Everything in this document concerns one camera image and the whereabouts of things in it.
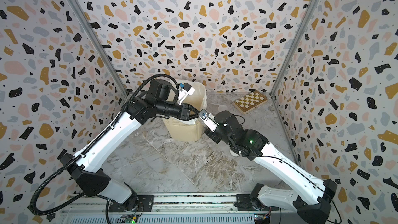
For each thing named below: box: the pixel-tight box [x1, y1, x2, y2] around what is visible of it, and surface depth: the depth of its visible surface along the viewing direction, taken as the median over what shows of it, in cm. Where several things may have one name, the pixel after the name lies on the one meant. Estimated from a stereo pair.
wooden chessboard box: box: [232, 89, 268, 115], surface depth 116 cm
